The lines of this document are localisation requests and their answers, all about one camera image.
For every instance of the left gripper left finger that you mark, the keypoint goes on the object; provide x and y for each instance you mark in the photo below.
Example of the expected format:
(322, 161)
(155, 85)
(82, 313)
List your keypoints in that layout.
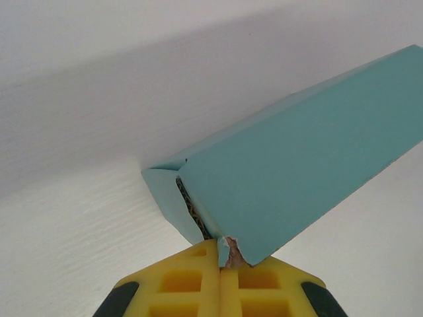
(181, 290)

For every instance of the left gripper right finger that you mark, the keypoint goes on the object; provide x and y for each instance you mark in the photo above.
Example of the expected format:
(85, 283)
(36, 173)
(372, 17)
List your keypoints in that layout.
(264, 290)

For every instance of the teal paper box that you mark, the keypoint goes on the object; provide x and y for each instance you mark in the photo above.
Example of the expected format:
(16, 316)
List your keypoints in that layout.
(281, 165)

